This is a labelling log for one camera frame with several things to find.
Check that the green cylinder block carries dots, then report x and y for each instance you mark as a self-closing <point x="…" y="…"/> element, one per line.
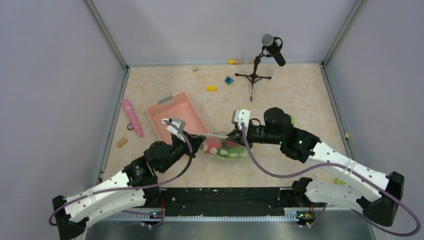
<point x="292" y="120"/>

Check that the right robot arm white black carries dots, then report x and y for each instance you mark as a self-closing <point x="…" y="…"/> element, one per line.
<point x="368" y="191"/>

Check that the tan wooden block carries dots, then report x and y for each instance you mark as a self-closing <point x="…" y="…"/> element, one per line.
<point x="121" y="142"/>

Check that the pink toy peach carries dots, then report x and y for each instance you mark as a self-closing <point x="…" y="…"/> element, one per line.
<point x="212" y="145"/>

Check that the yellow rectangular block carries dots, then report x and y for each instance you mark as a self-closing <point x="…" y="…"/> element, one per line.
<point x="211" y="88"/>

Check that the pink perforated plastic basket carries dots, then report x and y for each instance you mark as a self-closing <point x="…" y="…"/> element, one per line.
<point x="177" y="106"/>

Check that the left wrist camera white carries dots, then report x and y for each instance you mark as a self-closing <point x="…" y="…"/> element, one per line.
<point x="174" y="125"/>

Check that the black microphone with grey head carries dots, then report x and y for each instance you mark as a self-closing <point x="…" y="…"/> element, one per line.
<point x="273" y="46"/>

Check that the pink cylindrical tube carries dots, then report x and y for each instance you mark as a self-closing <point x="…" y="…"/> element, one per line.
<point x="129" y="110"/>

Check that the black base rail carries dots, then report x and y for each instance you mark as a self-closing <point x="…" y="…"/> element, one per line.
<point x="227" y="201"/>

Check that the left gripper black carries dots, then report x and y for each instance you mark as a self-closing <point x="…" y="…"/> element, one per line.
<point x="196" y="141"/>

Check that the yellow and wood cylinder block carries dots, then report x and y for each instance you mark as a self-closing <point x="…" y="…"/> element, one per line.
<point x="235" y="62"/>

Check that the blue square block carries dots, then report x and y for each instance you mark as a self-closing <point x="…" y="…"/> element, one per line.
<point x="228" y="80"/>

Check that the black microphone tripod stand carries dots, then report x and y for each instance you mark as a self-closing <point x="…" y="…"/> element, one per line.
<point x="253" y="77"/>

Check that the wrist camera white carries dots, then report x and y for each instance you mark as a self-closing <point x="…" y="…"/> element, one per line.
<point x="240" y="116"/>
<point x="174" y="125"/>

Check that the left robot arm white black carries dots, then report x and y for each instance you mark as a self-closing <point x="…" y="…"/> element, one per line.
<point x="135" y="185"/>

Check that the green toy pepper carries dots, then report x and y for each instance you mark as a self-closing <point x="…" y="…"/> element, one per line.
<point x="232" y="153"/>

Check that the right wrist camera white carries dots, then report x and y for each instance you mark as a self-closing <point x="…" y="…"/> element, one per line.
<point x="240" y="116"/>

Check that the green lego brick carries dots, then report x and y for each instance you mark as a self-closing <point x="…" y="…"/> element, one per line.
<point x="340" y="182"/>

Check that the clear dotted zip top bag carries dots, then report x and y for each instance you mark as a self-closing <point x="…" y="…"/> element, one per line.
<point x="225" y="144"/>

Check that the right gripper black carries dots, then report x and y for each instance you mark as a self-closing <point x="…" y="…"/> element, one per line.
<point x="236" y="135"/>

